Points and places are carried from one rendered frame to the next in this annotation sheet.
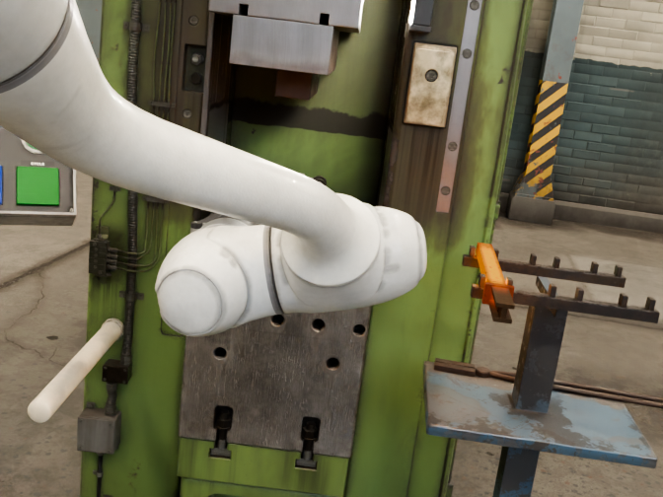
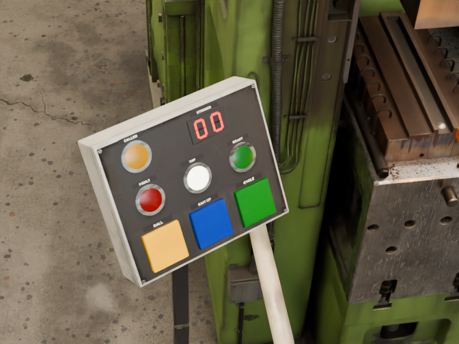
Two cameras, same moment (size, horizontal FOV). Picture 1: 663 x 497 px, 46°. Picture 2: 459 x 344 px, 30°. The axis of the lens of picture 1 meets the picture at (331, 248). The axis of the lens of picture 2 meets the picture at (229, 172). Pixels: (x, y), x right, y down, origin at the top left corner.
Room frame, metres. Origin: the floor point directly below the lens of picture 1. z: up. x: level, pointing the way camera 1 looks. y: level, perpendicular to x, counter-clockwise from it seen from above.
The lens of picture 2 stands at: (0.39, 0.83, 2.24)
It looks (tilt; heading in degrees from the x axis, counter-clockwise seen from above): 46 degrees down; 349
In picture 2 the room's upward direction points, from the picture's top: 2 degrees clockwise
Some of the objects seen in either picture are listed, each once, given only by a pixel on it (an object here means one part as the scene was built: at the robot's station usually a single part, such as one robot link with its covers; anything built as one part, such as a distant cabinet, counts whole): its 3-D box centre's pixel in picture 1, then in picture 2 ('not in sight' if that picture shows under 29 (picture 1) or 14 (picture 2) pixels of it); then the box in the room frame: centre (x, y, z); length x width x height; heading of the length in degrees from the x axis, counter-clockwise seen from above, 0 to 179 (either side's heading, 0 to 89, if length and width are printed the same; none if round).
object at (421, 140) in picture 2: not in sight; (402, 80); (1.81, 0.15, 0.96); 0.42 x 0.20 x 0.09; 179
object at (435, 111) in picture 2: not in sight; (415, 67); (1.81, 0.12, 0.99); 0.42 x 0.05 x 0.01; 179
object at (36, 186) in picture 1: (37, 186); (254, 201); (1.45, 0.57, 1.01); 0.07 x 0.05 x 0.07; 114
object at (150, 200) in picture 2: not in sight; (150, 199); (1.41, 0.77, 1.09); 0.05 x 0.03 x 0.04; 89
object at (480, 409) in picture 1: (528, 408); not in sight; (1.40, -0.41, 0.70); 0.40 x 0.30 x 0.02; 86
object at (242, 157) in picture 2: not in sight; (242, 157); (1.49, 0.59, 1.09); 0.05 x 0.03 x 0.04; 89
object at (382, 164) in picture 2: not in sight; (359, 111); (1.75, 0.26, 0.93); 0.40 x 0.03 x 0.03; 179
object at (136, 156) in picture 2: not in sight; (136, 156); (1.45, 0.78, 1.16); 0.05 x 0.03 x 0.04; 89
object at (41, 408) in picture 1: (80, 366); (271, 288); (1.52, 0.49, 0.62); 0.44 x 0.05 x 0.05; 179
